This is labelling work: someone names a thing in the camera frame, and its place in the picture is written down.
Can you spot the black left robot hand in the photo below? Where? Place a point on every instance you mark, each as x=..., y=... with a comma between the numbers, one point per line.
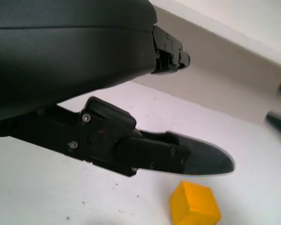
x=61, y=51

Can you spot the yellow wooden block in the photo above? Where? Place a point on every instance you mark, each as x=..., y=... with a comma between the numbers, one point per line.
x=194, y=204

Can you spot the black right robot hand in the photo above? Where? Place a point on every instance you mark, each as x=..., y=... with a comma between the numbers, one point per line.
x=278, y=124

